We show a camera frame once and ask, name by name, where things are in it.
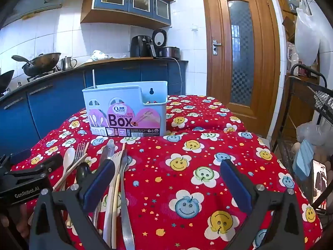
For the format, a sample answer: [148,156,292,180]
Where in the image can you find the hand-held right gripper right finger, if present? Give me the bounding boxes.
[221,159,305,250]

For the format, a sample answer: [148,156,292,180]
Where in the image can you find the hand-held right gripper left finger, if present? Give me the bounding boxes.
[29,159,115,250]

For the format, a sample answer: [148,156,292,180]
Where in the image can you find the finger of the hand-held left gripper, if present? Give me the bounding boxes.
[9,148,32,165]
[10,153,64,181]

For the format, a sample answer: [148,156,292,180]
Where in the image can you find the silver spoon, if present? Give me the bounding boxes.
[53,147,76,191]

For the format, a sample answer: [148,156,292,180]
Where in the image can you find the black spoon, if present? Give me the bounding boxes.
[76,162,91,185]

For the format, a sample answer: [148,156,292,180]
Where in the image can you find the wooden chopstick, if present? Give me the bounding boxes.
[53,141,89,191]
[112,143,126,249]

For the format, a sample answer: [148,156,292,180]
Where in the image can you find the metal table knife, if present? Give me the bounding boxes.
[99,139,115,168]

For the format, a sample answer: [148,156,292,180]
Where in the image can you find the light blue utensil holder box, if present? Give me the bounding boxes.
[82,81,168,137]

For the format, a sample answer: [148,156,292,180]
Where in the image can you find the blue kitchen counter cabinets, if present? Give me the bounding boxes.
[0,59,189,159]

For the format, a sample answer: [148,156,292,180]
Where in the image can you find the red smiley-print tablecloth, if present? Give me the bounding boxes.
[10,94,324,250]

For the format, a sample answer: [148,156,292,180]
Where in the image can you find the light blue pouch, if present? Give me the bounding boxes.
[292,139,314,182]

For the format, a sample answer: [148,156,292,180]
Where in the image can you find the dark frying pan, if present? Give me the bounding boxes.
[0,69,15,95]

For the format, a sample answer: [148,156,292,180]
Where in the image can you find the gas stove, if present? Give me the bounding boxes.
[26,68,63,83]

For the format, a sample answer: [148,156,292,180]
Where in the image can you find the smartphone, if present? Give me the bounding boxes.
[312,160,329,211]

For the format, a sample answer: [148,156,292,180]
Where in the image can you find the clear plastic bag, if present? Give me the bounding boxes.
[296,123,326,147]

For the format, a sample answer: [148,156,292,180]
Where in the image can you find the metal wok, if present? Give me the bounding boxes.
[11,52,62,77]

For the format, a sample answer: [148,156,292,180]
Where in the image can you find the metal kettle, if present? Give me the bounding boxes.
[61,56,78,71]

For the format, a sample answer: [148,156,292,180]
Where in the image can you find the wooden door with glass pane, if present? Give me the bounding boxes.
[201,0,281,137]

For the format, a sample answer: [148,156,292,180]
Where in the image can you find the white crumpled cloth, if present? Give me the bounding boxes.
[90,50,113,61]

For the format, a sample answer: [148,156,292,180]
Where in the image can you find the black air fryer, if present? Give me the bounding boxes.
[130,35,154,58]

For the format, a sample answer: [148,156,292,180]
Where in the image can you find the rice cooker with open lid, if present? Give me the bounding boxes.
[152,29,181,60]

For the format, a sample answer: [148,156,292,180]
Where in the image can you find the white hanging plastic bag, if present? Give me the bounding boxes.
[295,7,322,67]

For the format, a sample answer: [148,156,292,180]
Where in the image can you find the black wire rack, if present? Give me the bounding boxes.
[271,64,333,215]

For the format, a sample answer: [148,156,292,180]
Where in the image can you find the white power cable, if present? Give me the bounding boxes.
[174,57,183,95]

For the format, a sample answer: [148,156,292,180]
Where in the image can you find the blue wall cabinet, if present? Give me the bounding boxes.
[80,0,175,30]

